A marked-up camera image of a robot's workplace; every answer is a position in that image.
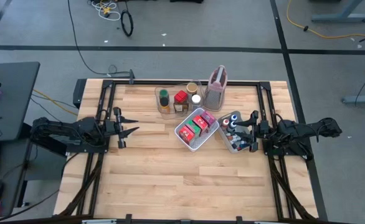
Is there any grey desk foot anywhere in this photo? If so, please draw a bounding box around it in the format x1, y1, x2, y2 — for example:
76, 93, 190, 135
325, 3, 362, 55
310, 0, 365, 24
341, 94, 365, 105

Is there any white-lid spice jar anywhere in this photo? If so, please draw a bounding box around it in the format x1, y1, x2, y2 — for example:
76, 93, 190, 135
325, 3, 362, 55
191, 94, 202, 111

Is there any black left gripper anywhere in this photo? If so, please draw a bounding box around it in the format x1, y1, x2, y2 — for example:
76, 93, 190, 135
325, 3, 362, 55
103, 106, 140, 149

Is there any grey plastic bin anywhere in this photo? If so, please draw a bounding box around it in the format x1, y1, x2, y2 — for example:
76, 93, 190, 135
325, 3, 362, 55
216, 110, 252, 154

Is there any white perforated plastic basket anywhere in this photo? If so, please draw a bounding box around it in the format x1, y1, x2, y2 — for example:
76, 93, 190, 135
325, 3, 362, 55
174, 107, 220, 153

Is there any pink-handled metal box grater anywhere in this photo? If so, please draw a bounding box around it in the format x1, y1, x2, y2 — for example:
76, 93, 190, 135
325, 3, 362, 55
202, 65, 229, 112

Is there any magenta Raisin Bran cereal box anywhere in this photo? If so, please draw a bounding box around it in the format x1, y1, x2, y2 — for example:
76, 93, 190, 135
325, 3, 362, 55
200, 111, 217, 127

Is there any red Froot Loops cereal box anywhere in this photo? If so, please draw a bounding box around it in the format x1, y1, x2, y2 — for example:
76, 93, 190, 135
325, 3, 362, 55
178, 125, 196, 146

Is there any black desk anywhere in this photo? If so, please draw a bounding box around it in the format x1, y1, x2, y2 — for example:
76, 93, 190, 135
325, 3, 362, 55
0, 61, 41, 142

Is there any orange spice jar black lid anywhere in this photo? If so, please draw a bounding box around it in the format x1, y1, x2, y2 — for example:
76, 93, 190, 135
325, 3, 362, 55
159, 97, 171, 114

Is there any white cable bundle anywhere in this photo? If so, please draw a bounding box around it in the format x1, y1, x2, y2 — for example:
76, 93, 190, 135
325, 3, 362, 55
90, 0, 121, 22

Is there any yellow extension cable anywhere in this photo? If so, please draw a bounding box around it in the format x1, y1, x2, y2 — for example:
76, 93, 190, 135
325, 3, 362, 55
286, 0, 365, 40

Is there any red spice jar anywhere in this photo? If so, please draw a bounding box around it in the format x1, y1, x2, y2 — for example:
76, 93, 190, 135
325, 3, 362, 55
173, 90, 190, 113

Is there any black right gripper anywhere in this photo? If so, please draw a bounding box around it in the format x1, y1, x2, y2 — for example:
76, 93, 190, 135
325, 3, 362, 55
234, 110, 271, 153

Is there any grey keyboard desk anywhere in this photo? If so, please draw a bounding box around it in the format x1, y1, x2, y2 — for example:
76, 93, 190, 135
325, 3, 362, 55
0, 138, 37, 219

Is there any black coiled cable loop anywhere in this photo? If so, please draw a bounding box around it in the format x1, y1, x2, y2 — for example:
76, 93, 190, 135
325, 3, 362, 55
120, 9, 135, 38

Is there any black aluminium rig frame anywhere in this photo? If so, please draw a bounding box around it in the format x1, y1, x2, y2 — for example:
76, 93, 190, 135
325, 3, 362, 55
72, 77, 328, 224

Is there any clear plastic organizer bin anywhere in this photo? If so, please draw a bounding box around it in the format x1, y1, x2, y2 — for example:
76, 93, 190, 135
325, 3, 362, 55
154, 80, 206, 121

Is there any yellow floor cable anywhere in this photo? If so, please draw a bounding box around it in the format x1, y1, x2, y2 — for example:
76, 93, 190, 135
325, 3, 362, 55
32, 89, 79, 118

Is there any black floor cable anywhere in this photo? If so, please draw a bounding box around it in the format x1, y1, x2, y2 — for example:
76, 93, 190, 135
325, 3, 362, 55
66, 0, 136, 85

